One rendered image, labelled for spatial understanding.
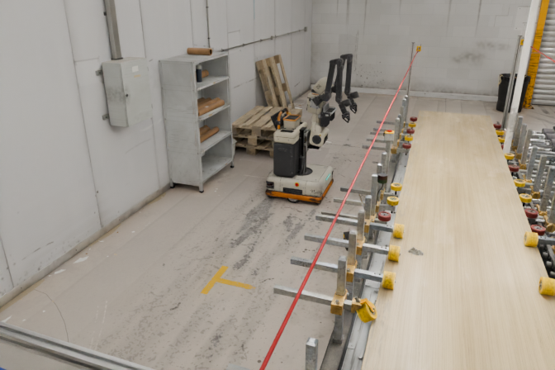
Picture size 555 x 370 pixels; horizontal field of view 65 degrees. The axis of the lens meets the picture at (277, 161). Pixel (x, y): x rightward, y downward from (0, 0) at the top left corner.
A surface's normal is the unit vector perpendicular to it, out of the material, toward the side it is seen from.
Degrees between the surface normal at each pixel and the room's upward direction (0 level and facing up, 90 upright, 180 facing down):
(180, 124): 90
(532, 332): 0
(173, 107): 90
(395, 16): 90
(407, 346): 0
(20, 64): 90
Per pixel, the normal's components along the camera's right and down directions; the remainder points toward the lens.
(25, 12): 0.94, 0.12
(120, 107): -0.33, 0.34
